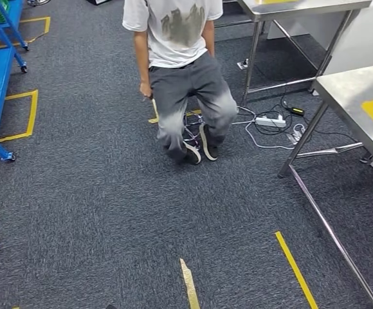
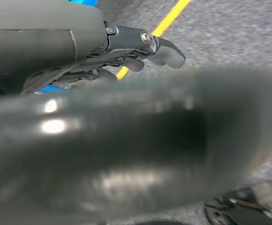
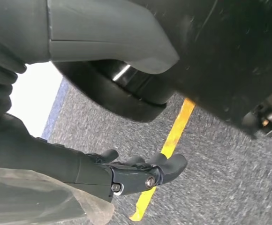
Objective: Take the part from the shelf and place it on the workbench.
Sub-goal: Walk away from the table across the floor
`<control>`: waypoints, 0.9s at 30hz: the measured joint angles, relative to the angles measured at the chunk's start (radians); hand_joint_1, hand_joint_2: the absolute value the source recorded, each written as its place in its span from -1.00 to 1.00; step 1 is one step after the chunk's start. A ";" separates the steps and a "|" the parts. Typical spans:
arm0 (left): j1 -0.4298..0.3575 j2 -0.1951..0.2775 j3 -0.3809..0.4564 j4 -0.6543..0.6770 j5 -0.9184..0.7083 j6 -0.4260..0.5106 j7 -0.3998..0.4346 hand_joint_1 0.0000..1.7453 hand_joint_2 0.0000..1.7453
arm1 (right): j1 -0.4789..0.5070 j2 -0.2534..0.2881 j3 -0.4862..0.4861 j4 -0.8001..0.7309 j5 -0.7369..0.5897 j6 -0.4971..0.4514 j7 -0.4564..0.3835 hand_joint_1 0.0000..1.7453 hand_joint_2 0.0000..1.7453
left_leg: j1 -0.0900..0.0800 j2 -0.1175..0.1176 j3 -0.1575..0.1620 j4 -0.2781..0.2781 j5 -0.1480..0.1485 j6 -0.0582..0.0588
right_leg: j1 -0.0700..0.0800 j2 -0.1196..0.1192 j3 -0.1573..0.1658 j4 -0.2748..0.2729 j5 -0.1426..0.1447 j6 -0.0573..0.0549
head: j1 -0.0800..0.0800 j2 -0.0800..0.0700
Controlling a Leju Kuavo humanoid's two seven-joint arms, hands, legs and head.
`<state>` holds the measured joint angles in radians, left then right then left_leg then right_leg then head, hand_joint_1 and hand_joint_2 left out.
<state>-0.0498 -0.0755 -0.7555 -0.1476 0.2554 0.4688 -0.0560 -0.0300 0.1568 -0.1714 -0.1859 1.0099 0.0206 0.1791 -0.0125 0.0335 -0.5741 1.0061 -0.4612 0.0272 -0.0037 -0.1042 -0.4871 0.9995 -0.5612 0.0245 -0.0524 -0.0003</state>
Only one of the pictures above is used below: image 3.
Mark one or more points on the glossy dark robot leg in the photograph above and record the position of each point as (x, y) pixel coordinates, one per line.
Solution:
(107, 93)
(220, 56)

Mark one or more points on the black robot foot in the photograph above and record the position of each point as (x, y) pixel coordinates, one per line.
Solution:
(267, 118)

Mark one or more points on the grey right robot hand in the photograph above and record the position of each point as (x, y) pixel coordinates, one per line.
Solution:
(91, 31)

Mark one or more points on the long yellow tape strip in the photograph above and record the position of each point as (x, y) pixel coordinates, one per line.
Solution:
(173, 136)

